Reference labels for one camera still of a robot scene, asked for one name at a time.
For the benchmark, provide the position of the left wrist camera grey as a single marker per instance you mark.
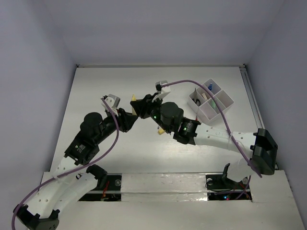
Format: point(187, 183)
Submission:
point(111, 100)

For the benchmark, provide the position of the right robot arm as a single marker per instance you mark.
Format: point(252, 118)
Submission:
point(258, 150)

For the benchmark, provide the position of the clear blue spray bottle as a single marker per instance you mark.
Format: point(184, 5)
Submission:
point(210, 87)

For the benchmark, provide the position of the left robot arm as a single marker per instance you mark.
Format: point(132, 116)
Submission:
point(76, 174)

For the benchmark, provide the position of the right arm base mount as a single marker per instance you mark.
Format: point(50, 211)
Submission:
point(221, 188)

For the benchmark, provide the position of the clear green tube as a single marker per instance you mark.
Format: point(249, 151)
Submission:
point(214, 106)

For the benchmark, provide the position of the silver taped rail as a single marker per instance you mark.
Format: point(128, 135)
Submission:
point(163, 187)

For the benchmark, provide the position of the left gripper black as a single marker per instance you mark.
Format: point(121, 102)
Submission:
point(125, 120)

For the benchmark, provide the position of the black handled scissors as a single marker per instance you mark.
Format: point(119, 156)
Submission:
point(195, 98)

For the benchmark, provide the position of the yellow binder clip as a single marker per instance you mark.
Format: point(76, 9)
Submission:
point(160, 131)

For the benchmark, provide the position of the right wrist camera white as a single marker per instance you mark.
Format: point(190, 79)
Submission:
point(162, 88)

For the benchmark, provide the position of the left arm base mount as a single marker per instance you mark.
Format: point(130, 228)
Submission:
point(108, 186)

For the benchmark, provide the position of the white divided organizer tray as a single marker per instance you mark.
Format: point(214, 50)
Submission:
point(205, 112)

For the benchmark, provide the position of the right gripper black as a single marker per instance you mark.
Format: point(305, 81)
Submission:
point(143, 106)

